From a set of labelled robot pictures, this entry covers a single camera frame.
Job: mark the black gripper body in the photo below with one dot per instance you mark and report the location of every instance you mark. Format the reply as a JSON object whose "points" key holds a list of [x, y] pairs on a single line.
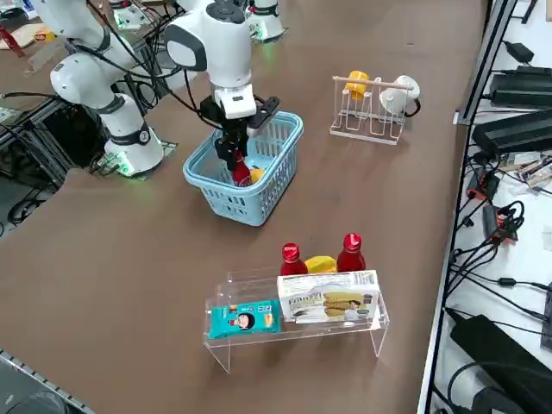
{"points": [[235, 129]]}

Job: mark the red drink bottle white script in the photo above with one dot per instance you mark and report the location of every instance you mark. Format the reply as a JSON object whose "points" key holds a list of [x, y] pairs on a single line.
{"points": [[241, 174]]}

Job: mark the yellow lemon toy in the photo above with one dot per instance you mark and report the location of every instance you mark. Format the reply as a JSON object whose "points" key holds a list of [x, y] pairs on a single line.
{"points": [[257, 174]]}

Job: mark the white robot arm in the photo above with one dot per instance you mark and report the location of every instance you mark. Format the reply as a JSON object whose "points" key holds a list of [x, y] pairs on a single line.
{"points": [[274, 23], [224, 52]]}

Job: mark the blue plastic basket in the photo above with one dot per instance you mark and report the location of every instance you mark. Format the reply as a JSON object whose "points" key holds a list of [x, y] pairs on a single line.
{"points": [[241, 202]]}

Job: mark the yellow plastic fruit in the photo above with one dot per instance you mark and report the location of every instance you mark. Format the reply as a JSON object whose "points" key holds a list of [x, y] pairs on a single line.
{"points": [[320, 264]]}

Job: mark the clear acrylic rack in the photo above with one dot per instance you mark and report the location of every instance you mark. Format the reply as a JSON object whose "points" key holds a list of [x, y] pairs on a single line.
{"points": [[328, 328]]}

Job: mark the yellow cup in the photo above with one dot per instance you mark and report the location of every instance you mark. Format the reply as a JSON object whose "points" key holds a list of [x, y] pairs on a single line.
{"points": [[355, 90]]}

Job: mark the teal snack packet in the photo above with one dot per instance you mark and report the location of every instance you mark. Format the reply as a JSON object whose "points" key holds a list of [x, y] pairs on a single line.
{"points": [[241, 321]]}

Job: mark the white cracker box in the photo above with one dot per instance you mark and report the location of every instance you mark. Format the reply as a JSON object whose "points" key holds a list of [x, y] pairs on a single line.
{"points": [[328, 297]]}

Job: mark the yellow box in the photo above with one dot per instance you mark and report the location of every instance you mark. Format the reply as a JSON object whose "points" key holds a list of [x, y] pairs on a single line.
{"points": [[45, 34]]}

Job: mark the red metal stand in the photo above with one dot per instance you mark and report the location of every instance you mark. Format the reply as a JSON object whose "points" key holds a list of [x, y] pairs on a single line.
{"points": [[17, 47]]}

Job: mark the orange black electronic module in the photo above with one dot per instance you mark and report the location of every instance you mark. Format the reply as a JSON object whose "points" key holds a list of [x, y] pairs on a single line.
{"points": [[485, 185]]}

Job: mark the grey black electronic module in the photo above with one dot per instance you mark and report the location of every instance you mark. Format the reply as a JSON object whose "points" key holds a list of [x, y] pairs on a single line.
{"points": [[491, 220]]}

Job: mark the black power supply brick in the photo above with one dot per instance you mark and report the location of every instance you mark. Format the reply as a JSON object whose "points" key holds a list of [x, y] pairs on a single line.
{"points": [[513, 131], [522, 90]]}

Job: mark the small black power adapter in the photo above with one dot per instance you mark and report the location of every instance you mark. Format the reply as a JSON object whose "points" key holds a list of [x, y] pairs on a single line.
{"points": [[519, 52]]}

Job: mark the large black power supply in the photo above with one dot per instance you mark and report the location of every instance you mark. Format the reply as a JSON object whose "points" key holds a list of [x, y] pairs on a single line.
{"points": [[496, 349]]}

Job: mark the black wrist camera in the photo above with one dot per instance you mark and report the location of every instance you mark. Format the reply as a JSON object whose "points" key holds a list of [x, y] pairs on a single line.
{"points": [[267, 110]]}

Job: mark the aluminium profile rail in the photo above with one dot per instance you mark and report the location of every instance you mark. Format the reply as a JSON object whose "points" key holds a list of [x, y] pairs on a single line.
{"points": [[487, 64]]}

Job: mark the grey aluminium rail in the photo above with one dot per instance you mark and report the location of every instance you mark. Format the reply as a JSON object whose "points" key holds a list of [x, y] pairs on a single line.
{"points": [[43, 378]]}

